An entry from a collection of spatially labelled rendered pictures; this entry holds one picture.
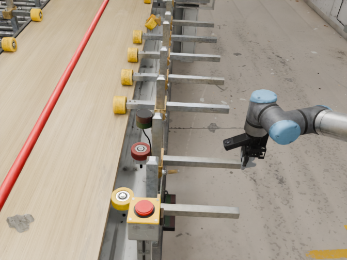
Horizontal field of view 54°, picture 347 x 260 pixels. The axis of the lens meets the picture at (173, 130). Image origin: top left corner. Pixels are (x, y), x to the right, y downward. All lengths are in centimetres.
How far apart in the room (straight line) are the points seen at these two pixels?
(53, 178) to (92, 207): 21
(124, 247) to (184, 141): 154
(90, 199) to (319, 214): 173
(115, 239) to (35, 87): 86
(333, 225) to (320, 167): 55
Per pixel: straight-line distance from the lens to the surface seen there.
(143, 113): 123
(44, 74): 196
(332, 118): 117
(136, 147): 140
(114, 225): 151
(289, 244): 234
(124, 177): 168
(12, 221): 124
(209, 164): 143
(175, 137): 286
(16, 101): 178
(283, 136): 117
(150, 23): 242
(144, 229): 78
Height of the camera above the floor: 184
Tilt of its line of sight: 39 degrees down
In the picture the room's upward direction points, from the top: 3 degrees clockwise
